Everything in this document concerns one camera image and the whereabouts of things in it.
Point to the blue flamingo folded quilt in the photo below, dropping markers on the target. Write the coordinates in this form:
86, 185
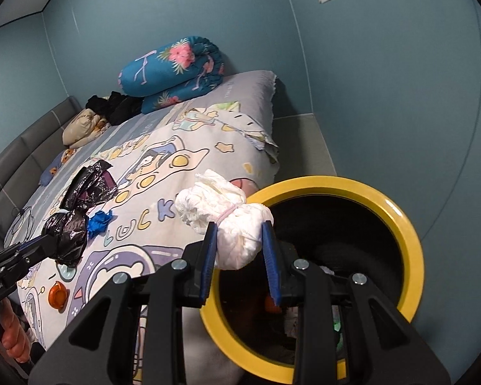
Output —
164, 68

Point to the grey padded bed headboard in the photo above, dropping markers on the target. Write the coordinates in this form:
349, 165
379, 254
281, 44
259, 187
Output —
20, 152

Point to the small purple pillow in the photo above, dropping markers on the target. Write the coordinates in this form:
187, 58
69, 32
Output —
52, 172

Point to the blue wrapper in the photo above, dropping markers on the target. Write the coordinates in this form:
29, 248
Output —
98, 222

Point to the orange bottle cap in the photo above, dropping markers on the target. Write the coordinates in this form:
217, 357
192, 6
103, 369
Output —
58, 294

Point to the beige folded quilt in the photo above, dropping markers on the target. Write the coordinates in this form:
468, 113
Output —
84, 128

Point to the small black plastic bag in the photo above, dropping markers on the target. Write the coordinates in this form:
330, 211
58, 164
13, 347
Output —
92, 186

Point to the black clothes pile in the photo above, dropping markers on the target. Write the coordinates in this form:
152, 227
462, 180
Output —
120, 108

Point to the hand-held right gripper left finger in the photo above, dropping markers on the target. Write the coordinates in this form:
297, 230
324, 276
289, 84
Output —
210, 256

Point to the large black plastic bag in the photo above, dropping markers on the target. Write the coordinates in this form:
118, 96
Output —
66, 236

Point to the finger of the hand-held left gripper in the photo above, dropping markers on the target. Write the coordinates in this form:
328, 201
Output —
28, 250

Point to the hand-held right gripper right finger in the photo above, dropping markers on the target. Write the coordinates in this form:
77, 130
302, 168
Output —
270, 264

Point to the yellow rimmed trash bin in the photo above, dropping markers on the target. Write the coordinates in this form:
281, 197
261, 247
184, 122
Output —
401, 224

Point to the person's left hand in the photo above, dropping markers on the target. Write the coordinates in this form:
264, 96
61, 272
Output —
14, 329

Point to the cartoon printed blanket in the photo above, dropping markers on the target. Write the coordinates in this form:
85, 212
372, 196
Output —
144, 168

